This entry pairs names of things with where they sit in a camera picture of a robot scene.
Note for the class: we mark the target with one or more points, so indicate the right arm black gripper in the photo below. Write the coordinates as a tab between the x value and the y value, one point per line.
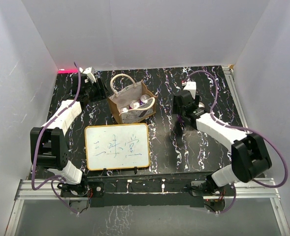
176	109

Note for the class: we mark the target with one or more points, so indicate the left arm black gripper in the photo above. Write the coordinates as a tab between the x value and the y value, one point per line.
102	91

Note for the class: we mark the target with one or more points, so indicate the red coke can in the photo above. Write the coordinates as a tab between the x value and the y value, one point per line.
123	109
201	105

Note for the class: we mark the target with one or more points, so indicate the printed canvas tote bag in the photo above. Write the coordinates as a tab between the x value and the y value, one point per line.
125	96

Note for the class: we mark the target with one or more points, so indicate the purple fanta can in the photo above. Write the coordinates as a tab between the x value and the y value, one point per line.
144	99
134	104

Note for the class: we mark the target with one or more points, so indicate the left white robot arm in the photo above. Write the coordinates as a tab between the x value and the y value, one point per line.
49	148

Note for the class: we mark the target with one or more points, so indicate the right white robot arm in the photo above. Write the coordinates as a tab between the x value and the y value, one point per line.
249	155

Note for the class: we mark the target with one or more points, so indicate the red light strip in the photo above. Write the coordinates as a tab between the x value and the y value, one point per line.
65	71

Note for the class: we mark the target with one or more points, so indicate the yellow-framed whiteboard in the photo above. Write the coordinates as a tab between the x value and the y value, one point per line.
123	146

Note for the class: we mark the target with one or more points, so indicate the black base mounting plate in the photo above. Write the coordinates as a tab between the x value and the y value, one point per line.
177	189

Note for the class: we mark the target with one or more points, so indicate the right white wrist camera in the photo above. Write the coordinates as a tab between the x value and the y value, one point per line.
189	86

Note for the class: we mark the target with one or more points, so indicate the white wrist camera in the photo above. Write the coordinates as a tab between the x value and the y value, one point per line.
88	75
189	86

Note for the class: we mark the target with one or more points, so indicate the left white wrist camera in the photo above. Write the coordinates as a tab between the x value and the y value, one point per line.
88	75

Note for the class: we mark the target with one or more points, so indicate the right side aluminium rail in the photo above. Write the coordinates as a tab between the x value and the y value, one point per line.
231	84

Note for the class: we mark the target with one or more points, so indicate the aluminium frame rail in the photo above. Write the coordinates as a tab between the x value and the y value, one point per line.
44	194

